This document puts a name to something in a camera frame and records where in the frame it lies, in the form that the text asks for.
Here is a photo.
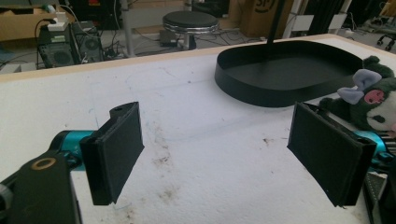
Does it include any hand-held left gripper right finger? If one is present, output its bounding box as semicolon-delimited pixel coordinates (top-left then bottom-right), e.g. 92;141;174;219
287;101;389;208

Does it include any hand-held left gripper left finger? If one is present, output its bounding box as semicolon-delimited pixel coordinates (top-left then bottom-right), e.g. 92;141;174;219
50;101;146;206

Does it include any dark plush toy with bow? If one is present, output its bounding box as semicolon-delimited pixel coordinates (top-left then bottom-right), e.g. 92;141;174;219
318;55;396;138

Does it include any black oval tray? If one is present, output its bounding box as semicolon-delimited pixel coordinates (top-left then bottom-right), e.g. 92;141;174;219
214;40;364;108

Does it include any black computer tower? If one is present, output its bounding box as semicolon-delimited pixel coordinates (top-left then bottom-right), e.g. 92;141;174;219
36;21;106;69

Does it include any grey metal table leg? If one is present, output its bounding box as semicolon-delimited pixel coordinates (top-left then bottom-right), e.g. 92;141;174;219
120;0;136;58

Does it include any small black box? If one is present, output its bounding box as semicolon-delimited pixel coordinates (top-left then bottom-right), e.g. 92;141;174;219
159;29;179;48

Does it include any white power strip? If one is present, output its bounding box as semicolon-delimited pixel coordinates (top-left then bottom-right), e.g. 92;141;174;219
47;11;69;32

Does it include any black stand pole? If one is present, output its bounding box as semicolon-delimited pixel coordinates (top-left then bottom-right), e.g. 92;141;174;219
266;0;288;45

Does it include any black round stool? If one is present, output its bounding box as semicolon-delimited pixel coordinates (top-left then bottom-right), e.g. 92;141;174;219
162;10;220;50

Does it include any open cardboard box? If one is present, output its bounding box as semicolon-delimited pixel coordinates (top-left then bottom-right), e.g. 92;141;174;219
0;3;76;42

